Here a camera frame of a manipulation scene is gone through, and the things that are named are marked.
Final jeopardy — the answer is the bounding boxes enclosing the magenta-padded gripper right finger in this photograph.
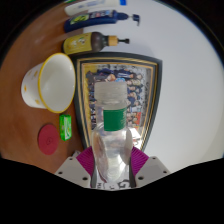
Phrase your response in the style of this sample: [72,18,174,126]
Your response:
[128,146,171,189]

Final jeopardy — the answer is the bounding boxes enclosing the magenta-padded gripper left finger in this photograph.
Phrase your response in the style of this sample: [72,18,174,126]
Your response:
[54,146,98,189]

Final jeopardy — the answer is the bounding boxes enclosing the clear green-labelled drink bottle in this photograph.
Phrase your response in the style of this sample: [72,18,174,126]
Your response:
[91,80,134,184]

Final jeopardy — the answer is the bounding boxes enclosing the flat round red coaster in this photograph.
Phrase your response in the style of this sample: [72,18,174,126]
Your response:
[37,123,60,156]

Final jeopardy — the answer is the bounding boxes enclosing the small green box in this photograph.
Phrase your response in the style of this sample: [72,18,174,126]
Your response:
[59,114,73,142]

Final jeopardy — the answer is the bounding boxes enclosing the dark framed group photo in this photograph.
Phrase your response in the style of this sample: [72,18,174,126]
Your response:
[68,52,164,153]

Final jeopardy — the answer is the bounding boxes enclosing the white yellow-rimmed cup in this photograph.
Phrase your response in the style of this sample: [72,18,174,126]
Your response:
[20,52,77,114]

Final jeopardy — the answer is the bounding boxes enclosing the yellow brown pump bottle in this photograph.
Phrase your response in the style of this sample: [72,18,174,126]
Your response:
[61,31,130,56]

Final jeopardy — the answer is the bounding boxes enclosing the dark blue pump bottle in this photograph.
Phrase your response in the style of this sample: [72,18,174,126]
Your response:
[63,9,141,34]

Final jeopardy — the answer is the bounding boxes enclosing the white blue-capped lotion bottle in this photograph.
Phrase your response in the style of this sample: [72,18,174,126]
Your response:
[64,0,128,17]

